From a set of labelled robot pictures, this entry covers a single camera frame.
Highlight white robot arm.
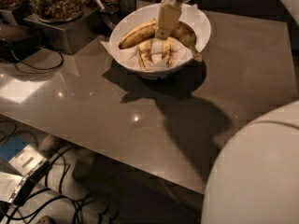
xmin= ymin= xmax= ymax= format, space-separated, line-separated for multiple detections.
xmin=196 ymin=0 xmax=299 ymax=224

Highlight white bowl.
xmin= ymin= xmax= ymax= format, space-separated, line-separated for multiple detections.
xmin=108 ymin=2 xmax=212 ymax=80

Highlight left lower banana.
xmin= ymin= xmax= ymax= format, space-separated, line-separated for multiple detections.
xmin=138 ymin=39 xmax=153 ymax=71

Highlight dark round appliance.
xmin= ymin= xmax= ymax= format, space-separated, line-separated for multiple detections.
xmin=0 ymin=21 xmax=40 ymax=63

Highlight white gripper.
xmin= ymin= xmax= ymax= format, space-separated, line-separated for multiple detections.
xmin=155 ymin=0 xmax=191 ymax=40

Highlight shoe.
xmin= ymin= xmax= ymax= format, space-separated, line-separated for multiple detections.
xmin=72 ymin=149 xmax=94 ymax=180
xmin=37 ymin=134 xmax=62 ymax=157

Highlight blue box on floor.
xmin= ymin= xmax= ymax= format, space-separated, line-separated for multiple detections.
xmin=0 ymin=136 xmax=27 ymax=161

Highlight black floor cables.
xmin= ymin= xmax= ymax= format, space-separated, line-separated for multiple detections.
xmin=0 ymin=119 xmax=121 ymax=224

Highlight left shoe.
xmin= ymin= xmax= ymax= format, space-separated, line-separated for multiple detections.
xmin=37 ymin=134 xmax=62 ymax=157

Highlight black mesh cup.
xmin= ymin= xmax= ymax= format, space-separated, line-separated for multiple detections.
xmin=118 ymin=0 xmax=136 ymax=18

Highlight metal stand block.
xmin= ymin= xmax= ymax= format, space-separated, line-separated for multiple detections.
xmin=24 ymin=7 xmax=105 ymax=55

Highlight yellow banana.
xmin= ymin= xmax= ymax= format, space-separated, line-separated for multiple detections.
xmin=118 ymin=19 xmax=203 ymax=63

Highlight right shoe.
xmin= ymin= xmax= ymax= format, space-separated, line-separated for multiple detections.
xmin=72 ymin=149 xmax=94 ymax=180

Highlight right lower banana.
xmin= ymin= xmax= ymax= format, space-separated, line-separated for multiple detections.
xmin=162 ymin=37 xmax=175 ymax=68

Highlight black cable on table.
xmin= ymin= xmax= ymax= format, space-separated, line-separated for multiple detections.
xmin=0 ymin=37 xmax=65 ymax=74

